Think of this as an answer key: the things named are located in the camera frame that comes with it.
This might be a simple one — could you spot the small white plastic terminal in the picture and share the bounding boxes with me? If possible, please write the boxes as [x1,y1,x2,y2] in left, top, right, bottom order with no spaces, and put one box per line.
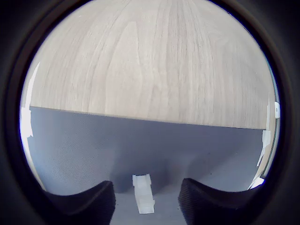
[132,173,156,215]

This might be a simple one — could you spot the dark grey mat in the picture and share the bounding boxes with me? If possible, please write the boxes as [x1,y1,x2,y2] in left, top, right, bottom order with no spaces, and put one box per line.
[26,105,270,225]

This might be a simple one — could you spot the crossed white tape strips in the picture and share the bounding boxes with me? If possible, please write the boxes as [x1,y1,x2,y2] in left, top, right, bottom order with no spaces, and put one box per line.
[255,129,272,167]

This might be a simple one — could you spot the white tape piece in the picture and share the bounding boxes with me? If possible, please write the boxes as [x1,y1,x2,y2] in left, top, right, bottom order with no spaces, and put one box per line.
[20,106,33,139]

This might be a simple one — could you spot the small white bracket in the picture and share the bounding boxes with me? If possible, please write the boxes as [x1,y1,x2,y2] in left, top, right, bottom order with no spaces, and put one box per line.
[273,101,281,119]

